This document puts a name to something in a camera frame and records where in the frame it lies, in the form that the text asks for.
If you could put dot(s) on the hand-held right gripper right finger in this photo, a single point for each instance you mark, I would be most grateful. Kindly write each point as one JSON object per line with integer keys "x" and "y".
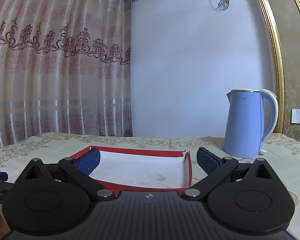
{"x": 207, "y": 160}

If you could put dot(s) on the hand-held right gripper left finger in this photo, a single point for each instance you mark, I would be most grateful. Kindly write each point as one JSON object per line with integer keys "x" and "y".
{"x": 90, "y": 161}

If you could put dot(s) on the red shallow box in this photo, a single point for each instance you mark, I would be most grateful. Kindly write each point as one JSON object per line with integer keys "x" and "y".
{"x": 140, "y": 170}

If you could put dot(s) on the blue electric kettle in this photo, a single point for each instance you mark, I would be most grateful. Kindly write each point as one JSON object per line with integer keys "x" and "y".
{"x": 242, "y": 125}

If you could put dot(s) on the floral patterned curtain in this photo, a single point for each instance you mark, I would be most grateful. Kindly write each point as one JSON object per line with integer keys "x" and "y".
{"x": 52, "y": 80}

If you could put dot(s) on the gold framed wall panel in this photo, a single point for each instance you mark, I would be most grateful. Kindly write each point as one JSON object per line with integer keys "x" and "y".
{"x": 280, "y": 92}

